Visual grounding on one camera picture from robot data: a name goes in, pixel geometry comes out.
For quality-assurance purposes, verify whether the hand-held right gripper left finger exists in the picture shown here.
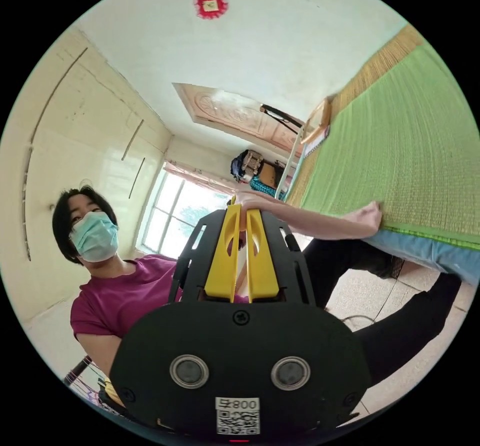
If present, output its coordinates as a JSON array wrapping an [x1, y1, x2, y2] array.
[[203, 203, 242, 303]]

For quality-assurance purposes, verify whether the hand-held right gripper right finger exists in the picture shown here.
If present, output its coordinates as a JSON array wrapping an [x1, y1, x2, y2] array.
[[245, 208, 281, 304]]

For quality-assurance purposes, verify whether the person's left forearm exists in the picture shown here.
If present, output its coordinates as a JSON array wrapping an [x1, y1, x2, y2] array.
[[236, 190, 355, 237]]

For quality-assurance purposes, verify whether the person's left hand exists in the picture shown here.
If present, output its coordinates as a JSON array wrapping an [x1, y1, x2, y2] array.
[[343, 201, 385, 239]]

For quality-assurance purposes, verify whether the window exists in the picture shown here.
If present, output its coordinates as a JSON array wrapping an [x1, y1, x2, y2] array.
[[140, 167, 236, 256]]

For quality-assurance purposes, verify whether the heap of bags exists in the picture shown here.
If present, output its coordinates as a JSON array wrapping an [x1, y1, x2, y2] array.
[[229, 149, 290, 196]]

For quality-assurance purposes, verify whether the person's body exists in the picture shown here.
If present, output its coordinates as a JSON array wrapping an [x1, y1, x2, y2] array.
[[51, 185, 463, 388]]

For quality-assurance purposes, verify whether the carved wooden door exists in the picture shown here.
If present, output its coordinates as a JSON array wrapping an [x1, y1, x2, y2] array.
[[172, 82, 305, 154]]

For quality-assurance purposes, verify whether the wooden framed board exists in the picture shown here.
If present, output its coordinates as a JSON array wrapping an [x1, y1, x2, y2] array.
[[299, 97, 333, 145]]

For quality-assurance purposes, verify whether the bed with green woven mat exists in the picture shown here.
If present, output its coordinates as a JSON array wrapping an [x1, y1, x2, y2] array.
[[283, 24, 480, 286]]

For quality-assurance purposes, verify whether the red round wall ornament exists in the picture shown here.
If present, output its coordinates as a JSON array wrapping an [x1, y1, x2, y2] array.
[[193, 0, 229, 20]]

